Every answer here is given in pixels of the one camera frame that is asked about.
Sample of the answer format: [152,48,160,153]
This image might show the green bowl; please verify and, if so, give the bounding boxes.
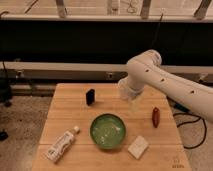
[90,113,126,150]

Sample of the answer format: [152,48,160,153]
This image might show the black eraser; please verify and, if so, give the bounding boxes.
[86,89,95,106]

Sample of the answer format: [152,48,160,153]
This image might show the metal rail beam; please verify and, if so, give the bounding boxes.
[0,60,213,83]

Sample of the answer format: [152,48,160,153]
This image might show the white plastic bottle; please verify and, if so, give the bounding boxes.
[45,126,80,163]

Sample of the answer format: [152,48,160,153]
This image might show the black hanging cable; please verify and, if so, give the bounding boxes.
[150,13,165,51]

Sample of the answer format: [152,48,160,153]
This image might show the red-brown oblong object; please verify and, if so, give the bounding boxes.
[152,107,160,128]

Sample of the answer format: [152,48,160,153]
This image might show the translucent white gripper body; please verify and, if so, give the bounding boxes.
[118,77,144,112]

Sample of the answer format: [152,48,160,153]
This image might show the black cable on floor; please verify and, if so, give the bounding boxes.
[172,103,208,150]

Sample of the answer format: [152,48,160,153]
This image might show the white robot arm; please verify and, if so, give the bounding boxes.
[118,49,213,123]

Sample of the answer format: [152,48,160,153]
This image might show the white sponge block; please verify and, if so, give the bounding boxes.
[128,136,149,159]

